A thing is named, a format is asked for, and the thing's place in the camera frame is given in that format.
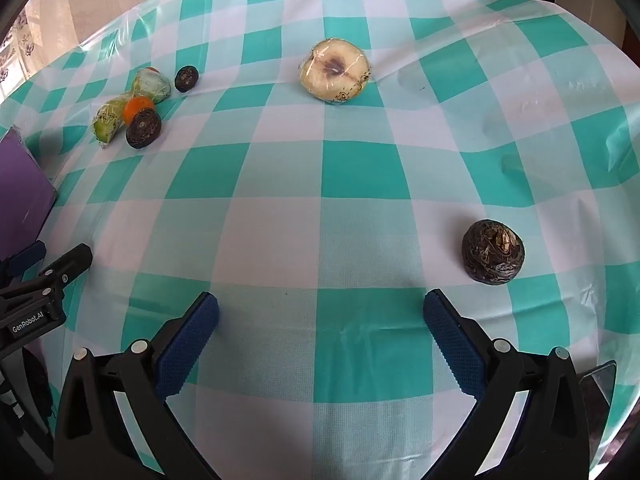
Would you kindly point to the purple box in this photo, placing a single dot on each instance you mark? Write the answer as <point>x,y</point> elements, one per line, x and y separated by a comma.
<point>20,190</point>

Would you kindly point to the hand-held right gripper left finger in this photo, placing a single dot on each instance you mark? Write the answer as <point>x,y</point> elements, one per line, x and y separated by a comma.
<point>190,340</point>

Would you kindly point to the medium dark passion fruit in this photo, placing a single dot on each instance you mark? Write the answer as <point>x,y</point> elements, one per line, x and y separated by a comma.
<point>143,128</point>

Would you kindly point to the wrapped yellow-green fruit half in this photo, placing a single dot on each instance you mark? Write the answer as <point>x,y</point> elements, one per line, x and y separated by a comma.
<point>106,125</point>

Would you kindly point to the dark glossy slab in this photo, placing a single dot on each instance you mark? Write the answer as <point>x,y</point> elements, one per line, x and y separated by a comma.
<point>600,380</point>

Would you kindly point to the wrapped cut apple half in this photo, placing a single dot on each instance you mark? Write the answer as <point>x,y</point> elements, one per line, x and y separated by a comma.
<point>335,71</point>

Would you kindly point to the large dark passion fruit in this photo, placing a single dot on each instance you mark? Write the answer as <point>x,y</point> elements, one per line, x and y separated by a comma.
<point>492,251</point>

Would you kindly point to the small dark passion fruit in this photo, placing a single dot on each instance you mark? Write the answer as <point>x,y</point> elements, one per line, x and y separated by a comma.
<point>186,78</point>

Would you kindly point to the orange tangerine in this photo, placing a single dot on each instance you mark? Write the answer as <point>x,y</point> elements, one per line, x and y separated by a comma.
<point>134,106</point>

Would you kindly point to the pale green fruit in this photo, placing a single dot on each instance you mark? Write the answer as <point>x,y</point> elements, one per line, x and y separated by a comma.
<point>150,85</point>

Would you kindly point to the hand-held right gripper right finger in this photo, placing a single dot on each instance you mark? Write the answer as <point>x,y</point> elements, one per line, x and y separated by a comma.
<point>450,342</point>

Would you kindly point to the patterned sheer curtain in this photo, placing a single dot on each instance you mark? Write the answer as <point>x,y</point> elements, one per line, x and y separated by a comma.
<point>20,45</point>

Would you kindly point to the teal checked tablecloth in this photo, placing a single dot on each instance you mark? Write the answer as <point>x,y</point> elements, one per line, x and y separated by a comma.
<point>350,210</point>

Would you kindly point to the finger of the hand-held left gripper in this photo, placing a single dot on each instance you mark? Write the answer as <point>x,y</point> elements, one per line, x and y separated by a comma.
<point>25,257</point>
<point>70,262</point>

